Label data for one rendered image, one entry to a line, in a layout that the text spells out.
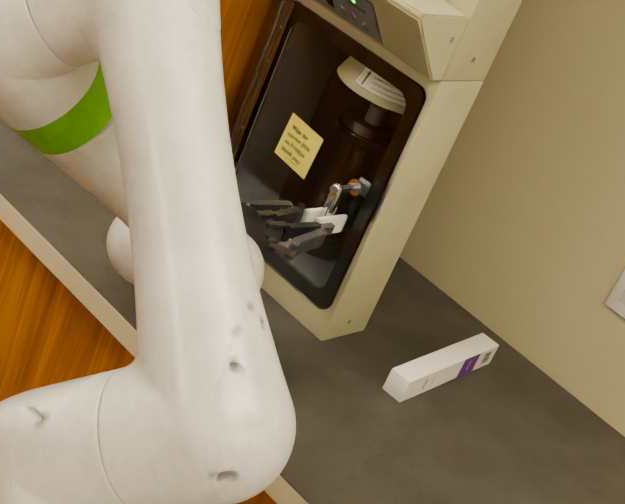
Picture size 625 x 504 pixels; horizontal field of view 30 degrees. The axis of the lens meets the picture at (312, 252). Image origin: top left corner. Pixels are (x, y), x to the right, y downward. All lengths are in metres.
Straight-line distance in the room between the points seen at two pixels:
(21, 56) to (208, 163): 0.22
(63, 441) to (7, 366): 1.09
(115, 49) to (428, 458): 0.92
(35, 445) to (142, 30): 0.36
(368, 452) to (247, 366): 0.77
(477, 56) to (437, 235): 0.59
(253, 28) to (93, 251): 0.44
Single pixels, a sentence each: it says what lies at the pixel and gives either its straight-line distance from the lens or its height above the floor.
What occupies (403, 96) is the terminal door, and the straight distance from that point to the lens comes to 1.72.
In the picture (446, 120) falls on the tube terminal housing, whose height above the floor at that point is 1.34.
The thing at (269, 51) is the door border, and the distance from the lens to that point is 1.89.
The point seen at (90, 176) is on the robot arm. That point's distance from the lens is 1.23.
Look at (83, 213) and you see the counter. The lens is 1.98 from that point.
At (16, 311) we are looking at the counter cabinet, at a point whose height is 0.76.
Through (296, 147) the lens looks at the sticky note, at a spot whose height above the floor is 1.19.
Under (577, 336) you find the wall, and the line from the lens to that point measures 2.11.
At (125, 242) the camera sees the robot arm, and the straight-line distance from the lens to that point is 1.48.
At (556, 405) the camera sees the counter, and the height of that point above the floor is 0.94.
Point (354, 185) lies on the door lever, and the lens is 1.77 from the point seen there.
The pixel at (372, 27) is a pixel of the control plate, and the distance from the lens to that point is 1.70.
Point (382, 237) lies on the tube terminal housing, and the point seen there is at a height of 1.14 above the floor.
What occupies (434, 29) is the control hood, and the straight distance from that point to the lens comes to 1.62.
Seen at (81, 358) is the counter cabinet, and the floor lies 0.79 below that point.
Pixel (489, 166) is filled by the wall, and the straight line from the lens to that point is 2.16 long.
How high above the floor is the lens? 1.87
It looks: 26 degrees down
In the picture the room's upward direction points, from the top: 24 degrees clockwise
